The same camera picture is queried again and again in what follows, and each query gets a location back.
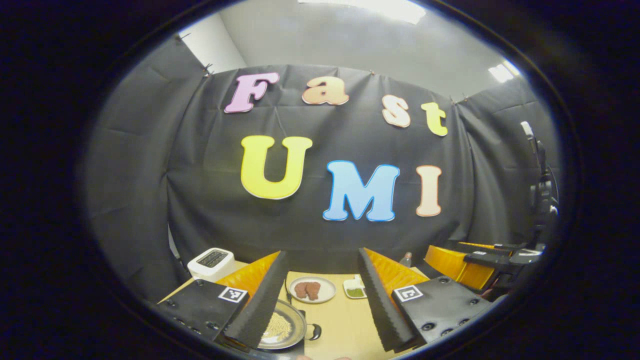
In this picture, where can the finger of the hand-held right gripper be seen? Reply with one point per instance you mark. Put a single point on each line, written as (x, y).
(510, 247)
(450, 262)

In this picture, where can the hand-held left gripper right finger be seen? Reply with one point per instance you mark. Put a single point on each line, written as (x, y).
(382, 310)

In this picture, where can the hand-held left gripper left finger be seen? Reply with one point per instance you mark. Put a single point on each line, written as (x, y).
(262, 305)

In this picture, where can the black induction cooktop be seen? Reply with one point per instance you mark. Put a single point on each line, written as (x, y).
(285, 353)

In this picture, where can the pile of yellow soybeans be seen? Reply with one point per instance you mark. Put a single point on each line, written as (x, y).
(277, 327)

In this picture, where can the pile of green beans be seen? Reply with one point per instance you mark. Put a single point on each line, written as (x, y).
(356, 292)

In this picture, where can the brown meat slice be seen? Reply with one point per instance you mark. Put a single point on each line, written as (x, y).
(301, 291)
(313, 291)

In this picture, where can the white divided condiment dish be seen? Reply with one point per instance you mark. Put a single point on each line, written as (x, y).
(350, 284)

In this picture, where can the clear water bottle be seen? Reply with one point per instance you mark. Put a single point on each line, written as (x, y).
(406, 261)

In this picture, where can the white oval plate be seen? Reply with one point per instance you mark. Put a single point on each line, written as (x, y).
(328, 287)

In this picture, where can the white toaster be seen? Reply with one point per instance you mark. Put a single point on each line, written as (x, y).
(210, 272)

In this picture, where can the small ceiling light panel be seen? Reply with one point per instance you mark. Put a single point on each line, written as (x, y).
(501, 73)

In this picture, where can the large ceiling light panel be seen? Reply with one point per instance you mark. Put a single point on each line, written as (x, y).
(380, 7)

